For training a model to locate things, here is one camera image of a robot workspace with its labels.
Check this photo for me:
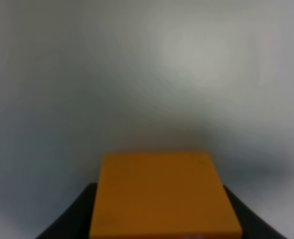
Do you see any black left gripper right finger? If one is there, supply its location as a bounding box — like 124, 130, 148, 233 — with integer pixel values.
223, 185, 285, 239

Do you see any orange cube block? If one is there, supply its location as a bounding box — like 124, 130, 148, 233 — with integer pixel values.
89, 152, 243, 239

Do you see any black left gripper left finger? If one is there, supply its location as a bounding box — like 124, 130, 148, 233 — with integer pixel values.
37, 183, 97, 239

